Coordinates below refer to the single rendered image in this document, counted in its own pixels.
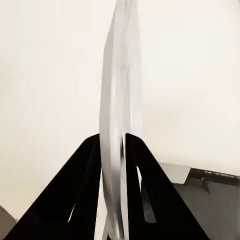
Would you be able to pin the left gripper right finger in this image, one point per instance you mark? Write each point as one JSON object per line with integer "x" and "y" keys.
{"x": 174, "y": 219}

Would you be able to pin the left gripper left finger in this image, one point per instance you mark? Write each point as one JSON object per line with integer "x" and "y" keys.
{"x": 67, "y": 207}

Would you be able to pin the saucer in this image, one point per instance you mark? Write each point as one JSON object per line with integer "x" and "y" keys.
{"x": 121, "y": 108}

